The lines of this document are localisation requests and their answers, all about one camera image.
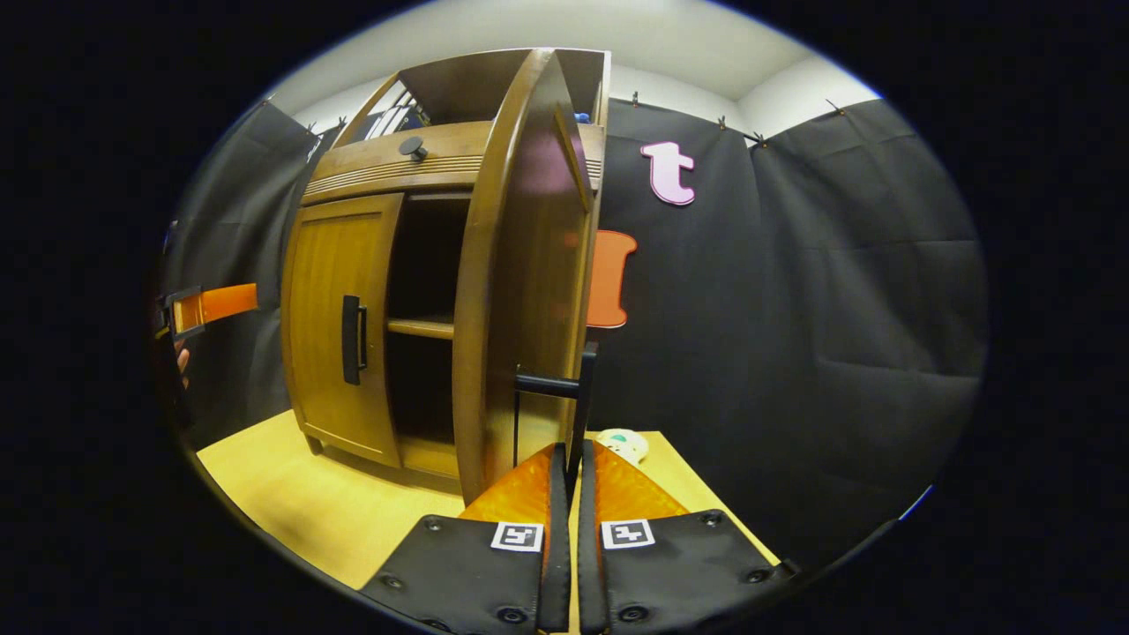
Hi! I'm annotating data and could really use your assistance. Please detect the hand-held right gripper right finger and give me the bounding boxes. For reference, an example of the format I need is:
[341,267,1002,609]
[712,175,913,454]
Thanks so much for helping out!
[578,439,799,634]

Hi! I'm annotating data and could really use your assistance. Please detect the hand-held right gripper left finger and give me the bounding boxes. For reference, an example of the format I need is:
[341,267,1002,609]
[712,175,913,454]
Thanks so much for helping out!
[360,444,572,634]

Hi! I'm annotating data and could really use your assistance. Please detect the wooden cabinet door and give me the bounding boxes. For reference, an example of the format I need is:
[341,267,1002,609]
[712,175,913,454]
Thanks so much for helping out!
[452,49,601,505]
[280,192,407,468]

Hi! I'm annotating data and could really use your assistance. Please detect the black door handle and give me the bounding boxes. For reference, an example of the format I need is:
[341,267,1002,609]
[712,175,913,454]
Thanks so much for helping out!
[514,342,599,495]
[341,295,369,386]

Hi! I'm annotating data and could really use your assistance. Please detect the wooden double-door shoe cabinet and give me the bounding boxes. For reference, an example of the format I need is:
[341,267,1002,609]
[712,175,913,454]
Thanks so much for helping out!
[280,47,611,505]

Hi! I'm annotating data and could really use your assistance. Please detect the white green round object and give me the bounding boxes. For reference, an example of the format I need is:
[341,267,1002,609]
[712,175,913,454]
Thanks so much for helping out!
[595,429,650,466]

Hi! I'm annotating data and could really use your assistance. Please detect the wooden inner shelf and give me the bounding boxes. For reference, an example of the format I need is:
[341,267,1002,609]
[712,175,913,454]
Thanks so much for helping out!
[386,317,455,340]

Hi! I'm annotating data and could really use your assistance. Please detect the wooden drawer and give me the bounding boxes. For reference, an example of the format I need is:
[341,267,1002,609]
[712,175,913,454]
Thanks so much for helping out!
[300,119,605,208]

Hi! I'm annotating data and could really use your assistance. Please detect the white book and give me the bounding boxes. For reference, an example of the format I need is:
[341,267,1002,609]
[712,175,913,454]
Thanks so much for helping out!
[366,84,408,140]
[384,101,422,139]

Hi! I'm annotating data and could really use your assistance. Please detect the black backdrop cloth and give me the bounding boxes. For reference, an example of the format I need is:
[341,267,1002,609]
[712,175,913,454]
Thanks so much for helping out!
[163,97,987,565]

